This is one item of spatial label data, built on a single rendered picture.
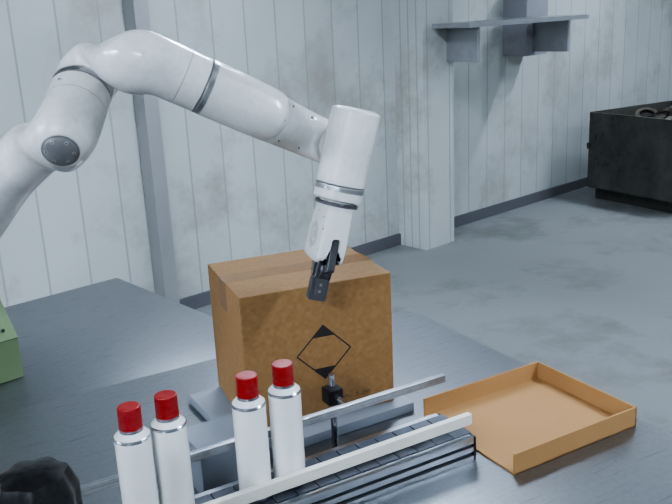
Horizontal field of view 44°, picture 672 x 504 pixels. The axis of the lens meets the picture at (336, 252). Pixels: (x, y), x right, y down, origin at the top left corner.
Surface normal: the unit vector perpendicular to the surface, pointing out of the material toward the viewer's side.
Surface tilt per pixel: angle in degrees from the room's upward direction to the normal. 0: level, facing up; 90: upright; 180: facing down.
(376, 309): 90
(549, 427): 0
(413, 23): 90
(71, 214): 90
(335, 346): 90
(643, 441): 0
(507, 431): 0
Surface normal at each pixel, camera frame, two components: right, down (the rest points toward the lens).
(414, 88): -0.74, 0.22
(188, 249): 0.67, 0.18
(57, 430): -0.04, -0.96
